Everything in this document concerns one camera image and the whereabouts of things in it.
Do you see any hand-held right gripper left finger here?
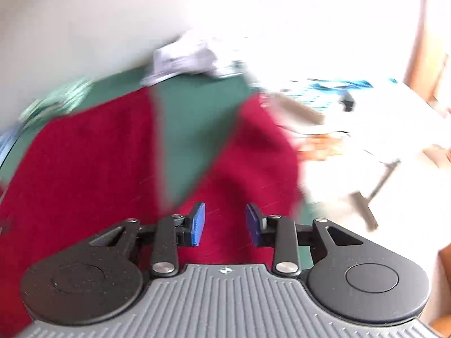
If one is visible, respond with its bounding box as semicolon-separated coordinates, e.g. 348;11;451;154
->
88;202;205;279

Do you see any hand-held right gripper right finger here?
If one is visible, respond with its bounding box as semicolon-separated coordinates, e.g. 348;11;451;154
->
246;203;365;278

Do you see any red knitted sweater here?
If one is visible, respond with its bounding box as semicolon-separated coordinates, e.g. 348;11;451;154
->
0;86;306;333

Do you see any teal patterned cloth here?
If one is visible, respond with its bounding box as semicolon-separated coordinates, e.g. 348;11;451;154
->
306;77;374;94

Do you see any white crumpled garment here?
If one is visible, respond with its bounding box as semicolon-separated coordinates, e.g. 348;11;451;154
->
140;30;244;87

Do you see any white covered table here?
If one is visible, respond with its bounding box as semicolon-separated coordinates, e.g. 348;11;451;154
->
299;77;451;233

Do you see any green striped folded cloth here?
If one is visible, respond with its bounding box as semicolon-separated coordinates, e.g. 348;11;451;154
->
17;77;94;124

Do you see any wooden door frame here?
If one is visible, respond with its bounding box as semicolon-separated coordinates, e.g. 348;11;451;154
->
403;0;451;113

